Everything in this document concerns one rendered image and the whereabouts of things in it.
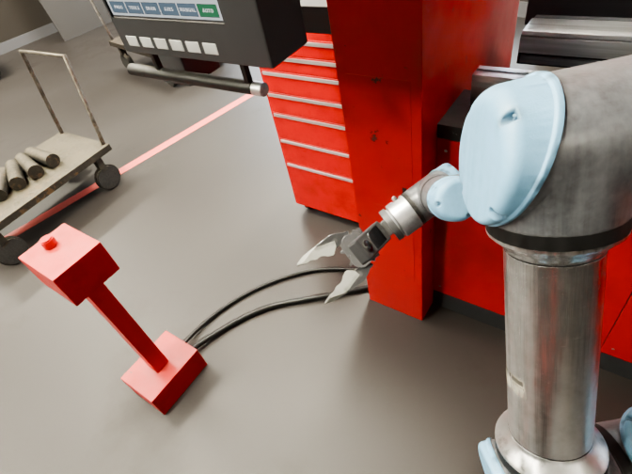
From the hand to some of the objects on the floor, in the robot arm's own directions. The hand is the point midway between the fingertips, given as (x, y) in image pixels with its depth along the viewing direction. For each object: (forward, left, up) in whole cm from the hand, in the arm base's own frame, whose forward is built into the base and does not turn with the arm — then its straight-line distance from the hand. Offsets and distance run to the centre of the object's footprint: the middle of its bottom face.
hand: (313, 281), depth 87 cm
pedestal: (-34, +76, -90) cm, 122 cm away
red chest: (+99, +88, -90) cm, 160 cm away
